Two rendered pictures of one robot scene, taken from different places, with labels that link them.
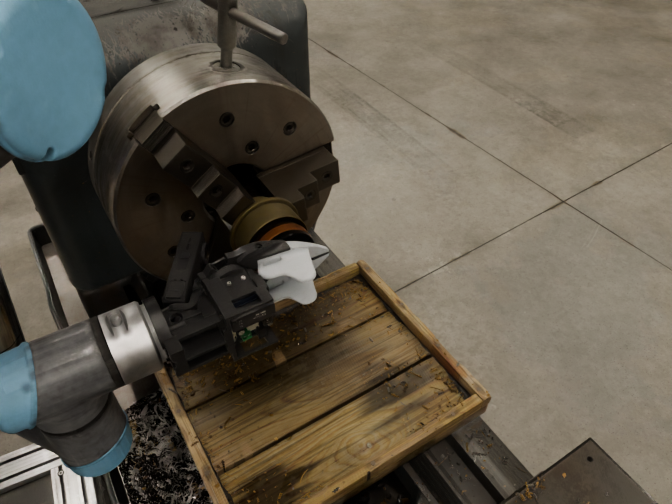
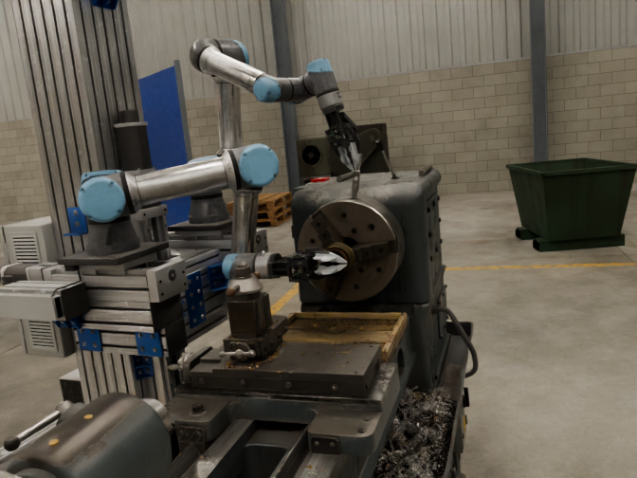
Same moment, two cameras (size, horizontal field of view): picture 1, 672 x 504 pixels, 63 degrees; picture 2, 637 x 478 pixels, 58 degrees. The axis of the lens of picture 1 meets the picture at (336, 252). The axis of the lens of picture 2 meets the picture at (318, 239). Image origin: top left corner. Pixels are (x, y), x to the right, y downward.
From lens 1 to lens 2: 1.28 m
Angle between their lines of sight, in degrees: 55
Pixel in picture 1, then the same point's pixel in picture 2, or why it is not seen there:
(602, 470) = (370, 349)
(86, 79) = (268, 170)
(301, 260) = (329, 258)
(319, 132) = (387, 232)
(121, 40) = (338, 193)
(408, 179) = not seen: outside the picture
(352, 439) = not seen: hidden behind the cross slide
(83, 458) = not seen: hidden behind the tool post
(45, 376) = (237, 258)
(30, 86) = (250, 164)
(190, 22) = (366, 191)
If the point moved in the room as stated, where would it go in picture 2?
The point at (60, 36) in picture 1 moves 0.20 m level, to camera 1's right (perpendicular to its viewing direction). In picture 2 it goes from (263, 157) to (309, 156)
